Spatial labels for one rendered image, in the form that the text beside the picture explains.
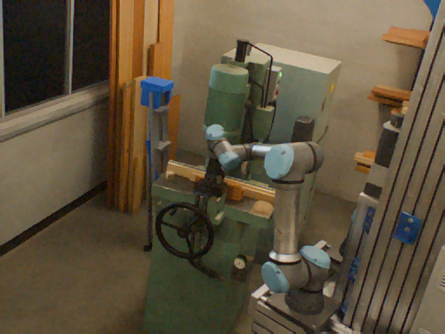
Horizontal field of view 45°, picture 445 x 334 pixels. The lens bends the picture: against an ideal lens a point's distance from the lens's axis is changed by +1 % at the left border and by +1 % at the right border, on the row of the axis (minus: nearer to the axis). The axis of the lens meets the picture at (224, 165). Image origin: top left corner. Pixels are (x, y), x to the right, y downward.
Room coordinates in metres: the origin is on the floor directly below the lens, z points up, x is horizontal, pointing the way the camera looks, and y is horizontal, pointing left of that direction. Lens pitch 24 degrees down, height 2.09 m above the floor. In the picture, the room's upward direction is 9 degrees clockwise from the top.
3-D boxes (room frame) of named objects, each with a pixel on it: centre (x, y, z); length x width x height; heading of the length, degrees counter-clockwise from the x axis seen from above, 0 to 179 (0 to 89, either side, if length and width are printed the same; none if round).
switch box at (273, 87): (2.71, -0.17, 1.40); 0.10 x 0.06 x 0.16; 165
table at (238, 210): (2.32, 0.03, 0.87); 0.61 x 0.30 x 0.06; 75
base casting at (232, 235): (2.55, 0.01, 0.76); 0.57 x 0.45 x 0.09; 165
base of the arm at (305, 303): (1.72, -0.39, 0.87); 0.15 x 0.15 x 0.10
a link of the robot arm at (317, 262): (1.72, -0.38, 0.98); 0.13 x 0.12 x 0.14; 127
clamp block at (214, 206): (2.24, 0.05, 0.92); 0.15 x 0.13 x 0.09; 75
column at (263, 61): (2.72, -0.03, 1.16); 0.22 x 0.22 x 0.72; 75
